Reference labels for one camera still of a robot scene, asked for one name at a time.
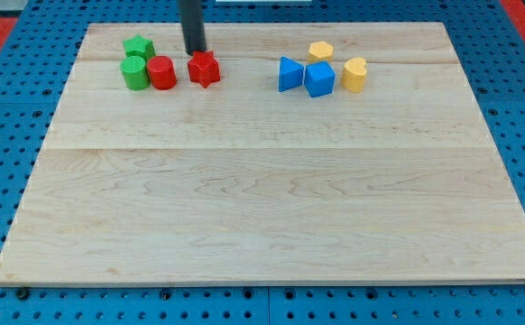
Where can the blue cube block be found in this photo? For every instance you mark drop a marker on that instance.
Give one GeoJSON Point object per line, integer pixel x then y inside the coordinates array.
{"type": "Point", "coordinates": [319, 79]}

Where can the light wooden board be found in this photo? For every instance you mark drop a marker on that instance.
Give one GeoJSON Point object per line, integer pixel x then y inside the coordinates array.
{"type": "Point", "coordinates": [239, 184]}

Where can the blue triangle block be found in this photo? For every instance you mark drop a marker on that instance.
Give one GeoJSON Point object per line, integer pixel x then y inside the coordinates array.
{"type": "Point", "coordinates": [291, 74]}

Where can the red star block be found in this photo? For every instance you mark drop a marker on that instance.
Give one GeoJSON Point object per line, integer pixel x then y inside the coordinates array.
{"type": "Point", "coordinates": [204, 68]}

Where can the yellow hexagon block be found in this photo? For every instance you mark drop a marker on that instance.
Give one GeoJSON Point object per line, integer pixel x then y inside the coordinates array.
{"type": "Point", "coordinates": [320, 51]}

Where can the yellow heart block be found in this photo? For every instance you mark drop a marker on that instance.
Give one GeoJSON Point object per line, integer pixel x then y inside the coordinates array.
{"type": "Point", "coordinates": [354, 74]}

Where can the red cylinder block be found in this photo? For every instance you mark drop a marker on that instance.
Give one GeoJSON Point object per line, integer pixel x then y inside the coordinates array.
{"type": "Point", "coordinates": [161, 72]}

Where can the green cylinder block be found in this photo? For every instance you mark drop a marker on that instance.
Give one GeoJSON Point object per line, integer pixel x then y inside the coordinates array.
{"type": "Point", "coordinates": [134, 72]}

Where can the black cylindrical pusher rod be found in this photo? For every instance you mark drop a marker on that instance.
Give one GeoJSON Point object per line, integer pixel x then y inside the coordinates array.
{"type": "Point", "coordinates": [192, 25]}

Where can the green star block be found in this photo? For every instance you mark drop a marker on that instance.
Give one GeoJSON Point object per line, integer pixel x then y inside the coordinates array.
{"type": "Point", "coordinates": [139, 46]}

